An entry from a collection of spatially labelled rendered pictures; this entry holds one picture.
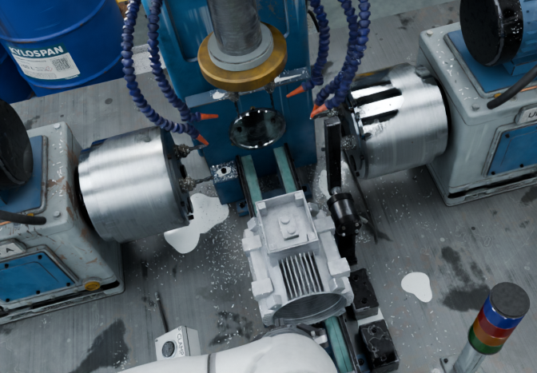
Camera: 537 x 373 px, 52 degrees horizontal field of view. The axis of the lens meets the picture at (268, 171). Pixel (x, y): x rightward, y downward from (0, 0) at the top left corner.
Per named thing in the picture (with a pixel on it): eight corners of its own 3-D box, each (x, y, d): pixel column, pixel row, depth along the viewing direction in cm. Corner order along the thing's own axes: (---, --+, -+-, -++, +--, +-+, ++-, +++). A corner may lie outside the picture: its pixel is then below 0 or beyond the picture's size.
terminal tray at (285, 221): (257, 220, 116) (252, 202, 110) (306, 207, 116) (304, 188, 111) (270, 270, 109) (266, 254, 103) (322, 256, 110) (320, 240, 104)
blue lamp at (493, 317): (476, 299, 92) (482, 288, 88) (511, 290, 92) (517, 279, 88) (493, 333, 88) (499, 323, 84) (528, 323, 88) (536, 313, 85)
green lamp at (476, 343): (463, 326, 103) (467, 318, 99) (493, 318, 103) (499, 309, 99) (477, 358, 99) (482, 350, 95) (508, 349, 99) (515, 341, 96)
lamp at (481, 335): (467, 318, 99) (471, 309, 95) (499, 309, 99) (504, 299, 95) (482, 350, 95) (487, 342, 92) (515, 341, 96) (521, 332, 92)
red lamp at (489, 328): (471, 309, 95) (476, 299, 92) (504, 299, 95) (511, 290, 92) (487, 342, 92) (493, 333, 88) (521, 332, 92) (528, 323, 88)
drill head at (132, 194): (65, 194, 146) (19, 136, 126) (198, 160, 147) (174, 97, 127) (65, 278, 132) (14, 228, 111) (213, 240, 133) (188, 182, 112)
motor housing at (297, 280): (249, 256, 128) (236, 216, 113) (327, 236, 129) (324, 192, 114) (268, 338, 117) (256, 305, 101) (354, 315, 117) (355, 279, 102)
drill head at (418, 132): (304, 132, 148) (298, 66, 128) (449, 96, 150) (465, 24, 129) (332, 208, 134) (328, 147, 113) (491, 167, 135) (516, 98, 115)
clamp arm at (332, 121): (326, 187, 128) (322, 117, 107) (339, 184, 128) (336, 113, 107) (330, 199, 126) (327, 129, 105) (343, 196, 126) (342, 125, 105)
